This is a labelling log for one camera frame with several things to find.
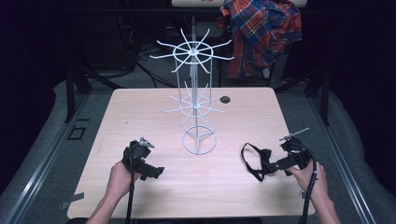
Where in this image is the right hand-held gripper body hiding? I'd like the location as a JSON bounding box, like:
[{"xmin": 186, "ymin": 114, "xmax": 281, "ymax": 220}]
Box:
[{"xmin": 278, "ymin": 127, "xmax": 313, "ymax": 171}]

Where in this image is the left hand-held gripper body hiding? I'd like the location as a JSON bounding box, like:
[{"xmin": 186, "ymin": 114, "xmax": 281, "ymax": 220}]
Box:
[{"xmin": 121, "ymin": 136, "xmax": 156, "ymax": 174}]

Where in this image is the black bow tie with strap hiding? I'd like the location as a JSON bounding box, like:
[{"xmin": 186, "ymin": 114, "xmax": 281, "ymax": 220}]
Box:
[{"xmin": 240, "ymin": 142, "xmax": 274, "ymax": 183}]

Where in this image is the person's left hand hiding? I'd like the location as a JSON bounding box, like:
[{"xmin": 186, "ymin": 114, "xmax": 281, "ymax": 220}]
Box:
[{"xmin": 105, "ymin": 160, "xmax": 142, "ymax": 203}]

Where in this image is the person's right hand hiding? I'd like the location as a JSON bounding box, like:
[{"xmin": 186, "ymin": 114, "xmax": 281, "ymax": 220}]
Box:
[{"xmin": 285, "ymin": 160, "xmax": 330, "ymax": 204}]

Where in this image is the black metal stand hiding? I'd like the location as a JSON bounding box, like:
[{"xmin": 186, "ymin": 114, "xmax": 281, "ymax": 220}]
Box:
[
  {"xmin": 274, "ymin": 66, "xmax": 332, "ymax": 127},
  {"xmin": 64, "ymin": 65, "xmax": 122, "ymax": 124}
]

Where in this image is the grey tape strip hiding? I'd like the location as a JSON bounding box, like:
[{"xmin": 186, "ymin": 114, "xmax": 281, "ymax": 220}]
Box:
[{"xmin": 60, "ymin": 191, "xmax": 86, "ymax": 210}]

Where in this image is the red blue plaid shirt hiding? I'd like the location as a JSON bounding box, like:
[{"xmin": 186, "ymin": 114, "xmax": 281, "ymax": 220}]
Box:
[{"xmin": 217, "ymin": 0, "xmax": 304, "ymax": 79}]

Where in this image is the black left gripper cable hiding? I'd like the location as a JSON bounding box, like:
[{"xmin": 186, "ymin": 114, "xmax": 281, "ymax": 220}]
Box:
[{"xmin": 125, "ymin": 146, "xmax": 137, "ymax": 224}]

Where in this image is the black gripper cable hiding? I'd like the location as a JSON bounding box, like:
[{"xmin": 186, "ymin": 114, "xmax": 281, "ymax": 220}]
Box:
[
  {"xmin": 298, "ymin": 148, "xmax": 319, "ymax": 224},
  {"xmin": 125, "ymin": 146, "xmax": 137, "ymax": 224}
]

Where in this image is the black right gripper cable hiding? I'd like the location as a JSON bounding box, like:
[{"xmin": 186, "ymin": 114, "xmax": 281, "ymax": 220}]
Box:
[{"xmin": 298, "ymin": 148, "xmax": 319, "ymax": 224}]

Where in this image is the black floor cable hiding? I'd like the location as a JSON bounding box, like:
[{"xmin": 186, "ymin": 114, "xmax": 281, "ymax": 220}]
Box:
[{"xmin": 135, "ymin": 60, "xmax": 177, "ymax": 89}]

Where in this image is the white wire display rack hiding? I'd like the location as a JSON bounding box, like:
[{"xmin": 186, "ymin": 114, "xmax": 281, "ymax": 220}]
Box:
[{"xmin": 148, "ymin": 27, "xmax": 235, "ymax": 156}]

